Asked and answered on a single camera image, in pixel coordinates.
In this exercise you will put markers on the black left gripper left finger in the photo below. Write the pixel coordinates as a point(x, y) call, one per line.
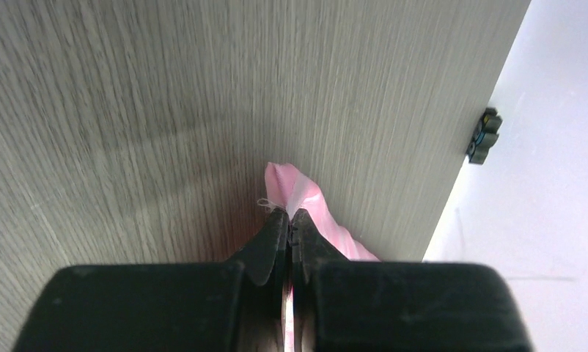
point(232, 305)

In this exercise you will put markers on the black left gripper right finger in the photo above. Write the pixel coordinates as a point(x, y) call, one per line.
point(348, 305)

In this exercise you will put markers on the pink floral pillowcase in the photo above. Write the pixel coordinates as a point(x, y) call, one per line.
point(291, 190)

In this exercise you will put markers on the small black wall device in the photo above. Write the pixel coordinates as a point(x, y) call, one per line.
point(485, 135)

